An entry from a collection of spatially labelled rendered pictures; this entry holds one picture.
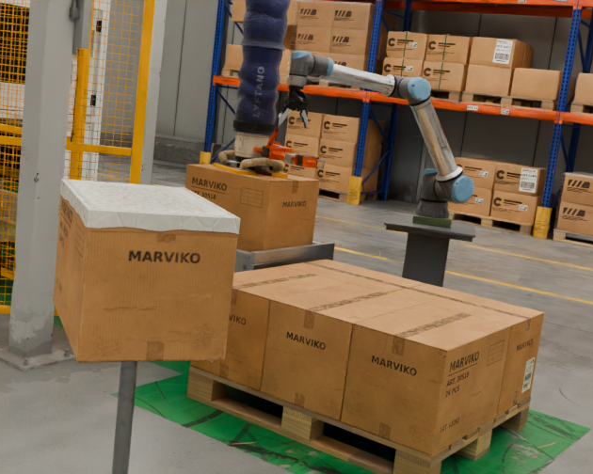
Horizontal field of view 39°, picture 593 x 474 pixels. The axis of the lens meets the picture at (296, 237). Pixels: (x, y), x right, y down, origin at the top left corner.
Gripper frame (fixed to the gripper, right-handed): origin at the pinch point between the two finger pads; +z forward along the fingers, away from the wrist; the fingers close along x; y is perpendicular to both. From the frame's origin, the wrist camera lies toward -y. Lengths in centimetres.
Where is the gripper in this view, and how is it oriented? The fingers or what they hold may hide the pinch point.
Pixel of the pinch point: (293, 127)
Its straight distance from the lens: 409.1
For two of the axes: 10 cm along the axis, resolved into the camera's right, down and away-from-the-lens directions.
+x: -8.7, -0.4, -4.9
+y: -4.7, -1.9, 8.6
